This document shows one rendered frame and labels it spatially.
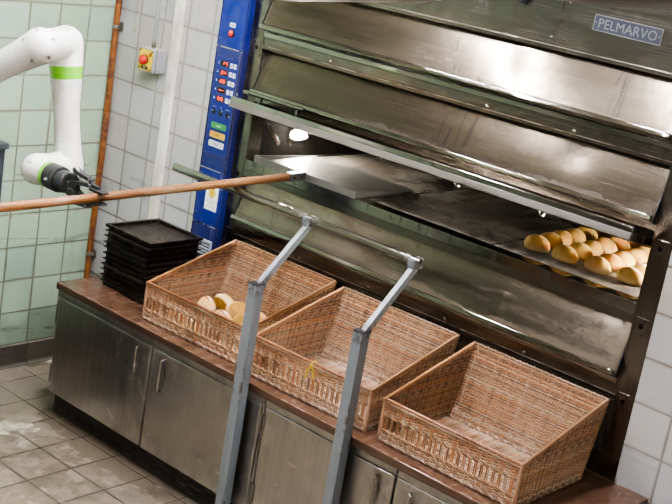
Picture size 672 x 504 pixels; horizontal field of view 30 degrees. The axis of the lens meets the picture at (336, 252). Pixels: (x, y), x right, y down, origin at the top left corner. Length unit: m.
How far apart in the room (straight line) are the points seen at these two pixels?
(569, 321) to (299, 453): 1.02
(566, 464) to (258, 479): 1.11
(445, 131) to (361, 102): 0.40
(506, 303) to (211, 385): 1.11
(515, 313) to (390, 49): 1.06
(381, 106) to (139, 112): 1.36
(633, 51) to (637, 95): 0.14
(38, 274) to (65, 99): 1.48
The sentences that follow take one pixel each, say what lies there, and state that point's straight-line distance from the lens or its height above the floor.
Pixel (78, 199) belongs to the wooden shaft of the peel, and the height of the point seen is 1.18.
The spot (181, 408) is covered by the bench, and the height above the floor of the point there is 0.35.
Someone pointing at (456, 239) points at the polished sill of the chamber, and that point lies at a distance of 4.45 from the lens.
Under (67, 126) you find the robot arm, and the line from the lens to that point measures 4.50.
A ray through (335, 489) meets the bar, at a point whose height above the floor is 0.40.
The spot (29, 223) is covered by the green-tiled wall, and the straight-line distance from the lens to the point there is 5.67.
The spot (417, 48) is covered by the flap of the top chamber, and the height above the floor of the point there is 1.78.
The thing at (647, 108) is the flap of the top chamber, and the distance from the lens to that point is 4.04.
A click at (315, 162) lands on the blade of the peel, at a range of 5.22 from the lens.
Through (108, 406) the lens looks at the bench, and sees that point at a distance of 5.07.
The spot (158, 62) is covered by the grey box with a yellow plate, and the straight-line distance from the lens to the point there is 5.43.
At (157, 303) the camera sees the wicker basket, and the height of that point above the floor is 0.66.
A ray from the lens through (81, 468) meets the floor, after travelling 4.99.
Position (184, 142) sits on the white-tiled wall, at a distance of 5.38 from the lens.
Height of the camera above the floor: 2.25
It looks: 16 degrees down
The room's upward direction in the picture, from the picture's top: 10 degrees clockwise
